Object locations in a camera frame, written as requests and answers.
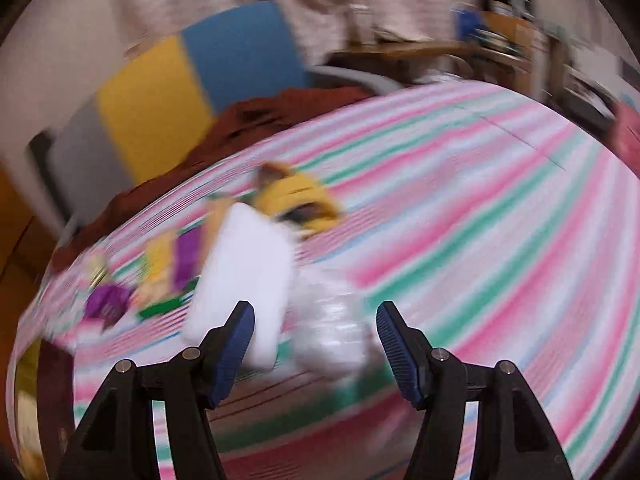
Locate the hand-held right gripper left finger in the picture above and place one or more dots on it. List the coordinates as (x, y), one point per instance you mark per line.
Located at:
(235, 350)

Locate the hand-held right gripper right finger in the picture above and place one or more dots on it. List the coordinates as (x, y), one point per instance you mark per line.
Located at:
(400, 355)

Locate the white foam block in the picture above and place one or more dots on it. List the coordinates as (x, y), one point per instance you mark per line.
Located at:
(240, 280)

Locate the clear plastic bag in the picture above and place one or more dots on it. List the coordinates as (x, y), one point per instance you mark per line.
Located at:
(325, 330)

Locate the yellow knit sock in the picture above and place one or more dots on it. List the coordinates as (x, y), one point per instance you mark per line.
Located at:
(290, 195)

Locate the gold tin box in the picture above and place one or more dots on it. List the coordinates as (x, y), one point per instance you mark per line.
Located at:
(50, 400)

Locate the purple snack packet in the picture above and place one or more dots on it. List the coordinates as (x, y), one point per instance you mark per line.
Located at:
(187, 257)
(105, 302)

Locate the yellow green snack packet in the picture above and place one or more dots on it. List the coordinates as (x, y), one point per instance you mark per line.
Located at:
(160, 260)

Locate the brown cloth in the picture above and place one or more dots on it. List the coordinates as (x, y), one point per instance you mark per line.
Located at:
(260, 115)

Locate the grey yellow blue chair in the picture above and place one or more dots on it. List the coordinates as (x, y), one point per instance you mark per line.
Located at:
(150, 105)

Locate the wooden side table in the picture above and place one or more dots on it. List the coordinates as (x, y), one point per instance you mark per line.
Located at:
(400, 52)

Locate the blue round lamp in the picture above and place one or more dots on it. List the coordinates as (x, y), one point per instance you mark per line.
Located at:
(470, 22)

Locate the patterned beige curtain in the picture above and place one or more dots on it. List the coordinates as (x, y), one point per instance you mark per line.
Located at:
(325, 5)

